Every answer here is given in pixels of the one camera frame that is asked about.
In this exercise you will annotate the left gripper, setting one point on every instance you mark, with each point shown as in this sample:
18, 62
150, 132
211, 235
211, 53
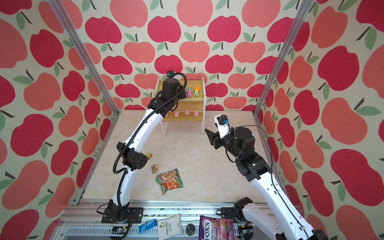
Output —
181, 90

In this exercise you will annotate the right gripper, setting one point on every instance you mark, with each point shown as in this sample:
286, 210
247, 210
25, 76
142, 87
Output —
215, 139

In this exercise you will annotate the wooden two-tier shelf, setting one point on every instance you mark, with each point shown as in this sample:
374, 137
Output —
193, 103

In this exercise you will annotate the green orange mixer truck toy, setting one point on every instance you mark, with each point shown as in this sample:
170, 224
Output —
197, 91

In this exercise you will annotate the green orange dump truck toy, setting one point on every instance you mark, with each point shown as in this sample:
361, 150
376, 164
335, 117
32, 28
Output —
149, 155

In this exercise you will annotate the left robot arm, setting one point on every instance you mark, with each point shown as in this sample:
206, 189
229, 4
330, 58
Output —
130, 158

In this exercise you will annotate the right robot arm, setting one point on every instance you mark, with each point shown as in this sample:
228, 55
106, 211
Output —
288, 223

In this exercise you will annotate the green snack bag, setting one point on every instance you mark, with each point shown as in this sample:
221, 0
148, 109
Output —
169, 180

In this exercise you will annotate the purple Fox's candy bag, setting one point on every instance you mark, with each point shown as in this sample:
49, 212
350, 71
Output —
216, 229

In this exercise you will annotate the round metal can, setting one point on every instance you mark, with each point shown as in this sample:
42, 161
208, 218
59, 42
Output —
190, 229

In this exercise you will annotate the white paper packet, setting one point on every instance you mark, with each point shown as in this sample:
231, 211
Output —
170, 227

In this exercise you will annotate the blue card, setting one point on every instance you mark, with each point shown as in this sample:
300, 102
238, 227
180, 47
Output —
149, 225

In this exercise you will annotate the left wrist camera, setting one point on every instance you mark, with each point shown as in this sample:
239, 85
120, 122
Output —
170, 74

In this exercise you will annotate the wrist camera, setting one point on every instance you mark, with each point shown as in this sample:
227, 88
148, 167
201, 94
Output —
222, 123
170, 74

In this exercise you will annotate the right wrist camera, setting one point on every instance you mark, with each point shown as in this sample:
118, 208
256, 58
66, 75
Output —
222, 123

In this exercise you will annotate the left aluminium frame post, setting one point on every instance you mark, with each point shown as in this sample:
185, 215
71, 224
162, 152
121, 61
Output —
67, 24

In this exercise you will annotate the aluminium frame post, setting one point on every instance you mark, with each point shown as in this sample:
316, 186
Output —
286, 47
67, 24

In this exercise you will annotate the right aluminium frame post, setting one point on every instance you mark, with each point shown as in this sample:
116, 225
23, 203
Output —
286, 47

